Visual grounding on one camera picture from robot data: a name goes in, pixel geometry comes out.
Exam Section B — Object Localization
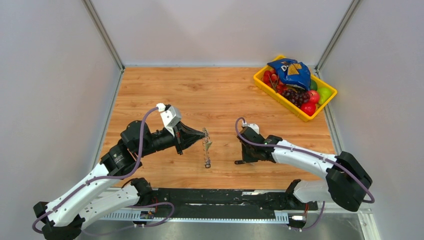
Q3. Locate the yellow plastic bin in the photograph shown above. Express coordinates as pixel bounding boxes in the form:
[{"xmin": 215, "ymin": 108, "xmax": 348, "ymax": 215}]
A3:
[{"xmin": 253, "ymin": 55, "xmax": 338, "ymax": 122}]

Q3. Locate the red apple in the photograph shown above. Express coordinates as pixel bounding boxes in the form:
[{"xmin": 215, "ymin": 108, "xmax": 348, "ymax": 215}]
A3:
[{"xmin": 300, "ymin": 102, "xmax": 317, "ymax": 117}]

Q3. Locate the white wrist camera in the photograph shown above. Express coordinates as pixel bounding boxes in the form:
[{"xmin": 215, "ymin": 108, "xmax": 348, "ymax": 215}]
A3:
[
  {"xmin": 242, "ymin": 121, "xmax": 260, "ymax": 134},
  {"xmin": 156, "ymin": 103, "xmax": 182, "ymax": 137}
]

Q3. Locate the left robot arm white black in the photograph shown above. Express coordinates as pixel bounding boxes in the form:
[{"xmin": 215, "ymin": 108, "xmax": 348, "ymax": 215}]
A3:
[{"xmin": 32, "ymin": 120, "xmax": 207, "ymax": 240}]

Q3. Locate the green apple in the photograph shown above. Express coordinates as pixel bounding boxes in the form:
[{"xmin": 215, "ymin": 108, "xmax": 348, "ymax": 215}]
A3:
[{"xmin": 316, "ymin": 87, "xmax": 333, "ymax": 106}]

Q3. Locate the red cherries bunch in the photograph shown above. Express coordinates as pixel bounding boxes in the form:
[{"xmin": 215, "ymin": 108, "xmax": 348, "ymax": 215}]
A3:
[{"xmin": 262, "ymin": 69, "xmax": 289, "ymax": 95}]

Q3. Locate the blue chips bag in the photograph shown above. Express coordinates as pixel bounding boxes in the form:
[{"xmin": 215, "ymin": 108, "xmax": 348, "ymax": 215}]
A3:
[{"xmin": 267, "ymin": 58, "xmax": 311, "ymax": 91}]

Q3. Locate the metal key organizer ring plate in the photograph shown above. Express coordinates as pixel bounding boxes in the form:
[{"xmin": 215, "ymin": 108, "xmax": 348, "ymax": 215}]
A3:
[{"xmin": 202, "ymin": 127, "xmax": 212, "ymax": 163}]

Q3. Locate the purple grape bunch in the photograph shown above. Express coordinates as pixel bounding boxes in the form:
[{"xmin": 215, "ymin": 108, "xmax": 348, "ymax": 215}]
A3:
[{"xmin": 282, "ymin": 88, "xmax": 310, "ymax": 108}]

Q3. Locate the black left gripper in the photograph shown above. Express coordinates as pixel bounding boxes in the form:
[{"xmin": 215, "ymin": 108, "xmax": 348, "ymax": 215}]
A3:
[{"xmin": 136, "ymin": 120, "xmax": 206, "ymax": 157}]

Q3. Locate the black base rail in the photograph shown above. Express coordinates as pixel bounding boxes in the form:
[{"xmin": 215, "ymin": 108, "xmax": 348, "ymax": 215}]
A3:
[{"xmin": 89, "ymin": 188, "xmax": 319, "ymax": 226}]

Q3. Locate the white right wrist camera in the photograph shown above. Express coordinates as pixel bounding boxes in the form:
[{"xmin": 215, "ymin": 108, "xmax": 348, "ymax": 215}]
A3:
[{"xmin": 242, "ymin": 121, "xmax": 260, "ymax": 134}]

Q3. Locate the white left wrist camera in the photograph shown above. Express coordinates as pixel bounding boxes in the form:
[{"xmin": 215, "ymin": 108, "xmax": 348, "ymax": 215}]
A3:
[{"xmin": 156, "ymin": 103, "xmax": 182, "ymax": 137}]

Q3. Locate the red peach fruit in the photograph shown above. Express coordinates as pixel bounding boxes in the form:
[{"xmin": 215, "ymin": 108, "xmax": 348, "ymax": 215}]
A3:
[{"xmin": 307, "ymin": 90, "xmax": 321, "ymax": 104}]

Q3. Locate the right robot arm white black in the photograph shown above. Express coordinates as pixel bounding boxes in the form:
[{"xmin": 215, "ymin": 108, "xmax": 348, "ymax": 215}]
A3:
[{"xmin": 237, "ymin": 126, "xmax": 375, "ymax": 212}]

